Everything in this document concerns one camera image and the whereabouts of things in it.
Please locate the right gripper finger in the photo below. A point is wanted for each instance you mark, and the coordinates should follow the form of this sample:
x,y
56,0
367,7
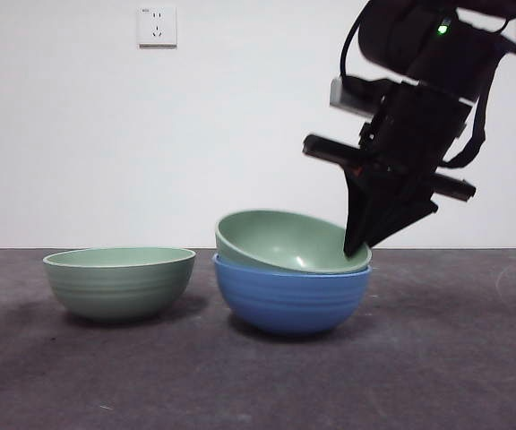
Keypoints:
x,y
361,215
406,215

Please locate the green ribbed bowl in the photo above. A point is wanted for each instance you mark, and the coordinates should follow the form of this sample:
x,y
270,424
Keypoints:
x,y
276,237
119,291

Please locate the blue ribbed bowl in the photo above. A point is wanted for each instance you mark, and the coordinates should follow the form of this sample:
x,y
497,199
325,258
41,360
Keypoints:
x,y
289,304

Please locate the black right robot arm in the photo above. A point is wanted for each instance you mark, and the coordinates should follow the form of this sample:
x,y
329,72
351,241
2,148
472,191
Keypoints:
x,y
441,40

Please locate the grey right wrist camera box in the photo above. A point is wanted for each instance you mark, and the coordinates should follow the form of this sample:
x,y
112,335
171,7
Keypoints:
x,y
347,96

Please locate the white wall socket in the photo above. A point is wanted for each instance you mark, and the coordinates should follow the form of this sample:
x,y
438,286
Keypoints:
x,y
158,27

